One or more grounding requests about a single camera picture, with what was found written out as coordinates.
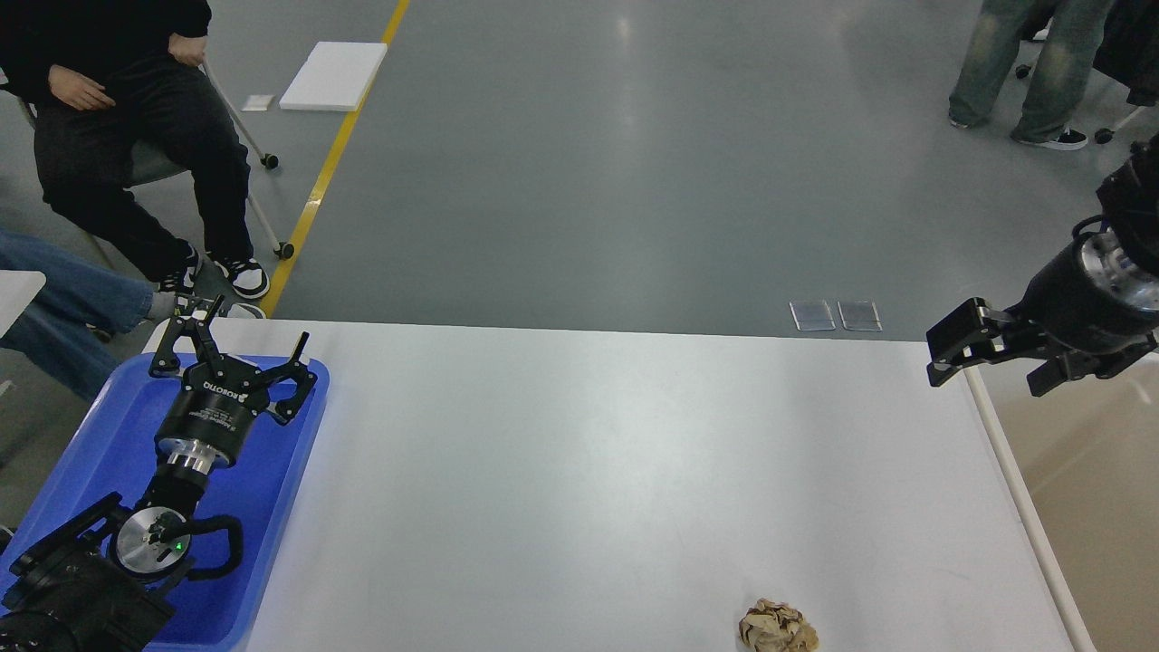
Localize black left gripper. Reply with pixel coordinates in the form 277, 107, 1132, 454
148, 294, 319, 468

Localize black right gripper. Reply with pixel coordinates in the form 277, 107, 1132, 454
924, 228, 1158, 398

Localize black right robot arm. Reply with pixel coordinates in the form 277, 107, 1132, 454
926, 139, 1158, 397

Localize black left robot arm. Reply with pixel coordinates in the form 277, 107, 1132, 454
3, 301, 318, 651

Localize blue plastic tray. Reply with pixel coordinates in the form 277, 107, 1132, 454
3, 354, 330, 651

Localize beige plastic bin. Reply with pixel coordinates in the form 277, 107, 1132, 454
965, 354, 1158, 651

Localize right clear floor plate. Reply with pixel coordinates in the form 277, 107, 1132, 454
837, 301, 883, 331

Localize clear floor plate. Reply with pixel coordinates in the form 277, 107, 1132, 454
837, 301, 883, 331
789, 300, 837, 331

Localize person in blue jeans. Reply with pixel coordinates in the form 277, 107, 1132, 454
1, 230, 212, 403

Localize left clear floor plate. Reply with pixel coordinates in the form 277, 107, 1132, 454
789, 300, 837, 331

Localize white side table corner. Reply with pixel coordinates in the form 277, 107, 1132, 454
1, 271, 46, 337

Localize grey wheeled chair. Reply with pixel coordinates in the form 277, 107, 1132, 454
32, 54, 270, 300

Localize small white floor card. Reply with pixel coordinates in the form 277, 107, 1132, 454
240, 94, 274, 112

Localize seated person in black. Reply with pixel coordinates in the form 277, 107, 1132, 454
3, 1, 269, 300

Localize chair with dark coat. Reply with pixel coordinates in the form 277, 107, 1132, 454
1014, 0, 1159, 146

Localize standing person green trousers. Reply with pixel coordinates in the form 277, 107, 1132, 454
947, 0, 1115, 151

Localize white foam board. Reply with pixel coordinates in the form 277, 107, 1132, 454
279, 42, 388, 112

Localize crumpled brown paper ball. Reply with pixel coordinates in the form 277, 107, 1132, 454
738, 599, 821, 651

